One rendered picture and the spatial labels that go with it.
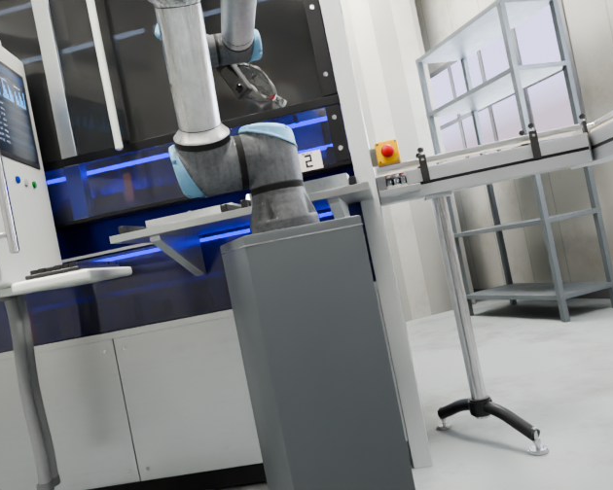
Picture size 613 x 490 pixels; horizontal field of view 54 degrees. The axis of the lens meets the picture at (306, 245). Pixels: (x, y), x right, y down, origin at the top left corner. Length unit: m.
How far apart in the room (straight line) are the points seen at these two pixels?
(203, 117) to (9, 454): 1.57
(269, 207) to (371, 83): 4.12
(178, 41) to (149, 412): 1.33
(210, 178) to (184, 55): 0.24
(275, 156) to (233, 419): 1.07
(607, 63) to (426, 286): 2.17
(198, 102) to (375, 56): 4.27
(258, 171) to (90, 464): 1.36
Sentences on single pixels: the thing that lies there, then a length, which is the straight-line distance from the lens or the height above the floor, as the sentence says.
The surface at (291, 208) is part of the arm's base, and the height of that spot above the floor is 0.83.
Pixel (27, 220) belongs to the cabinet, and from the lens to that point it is 1.96.
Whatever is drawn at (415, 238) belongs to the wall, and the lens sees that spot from 5.22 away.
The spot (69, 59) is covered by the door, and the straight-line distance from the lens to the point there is 2.28.
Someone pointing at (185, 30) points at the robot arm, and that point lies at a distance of 1.19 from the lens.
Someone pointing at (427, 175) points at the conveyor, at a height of 0.90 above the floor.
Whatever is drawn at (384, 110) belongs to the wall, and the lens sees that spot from 5.30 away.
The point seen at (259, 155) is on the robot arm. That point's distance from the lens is 1.26.
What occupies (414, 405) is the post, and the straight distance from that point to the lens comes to 1.99.
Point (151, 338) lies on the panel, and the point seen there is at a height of 0.55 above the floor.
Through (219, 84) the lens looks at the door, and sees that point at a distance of 2.06.
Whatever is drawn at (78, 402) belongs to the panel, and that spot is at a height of 0.39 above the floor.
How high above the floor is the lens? 0.73
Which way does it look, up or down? 1 degrees up
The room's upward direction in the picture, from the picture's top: 11 degrees counter-clockwise
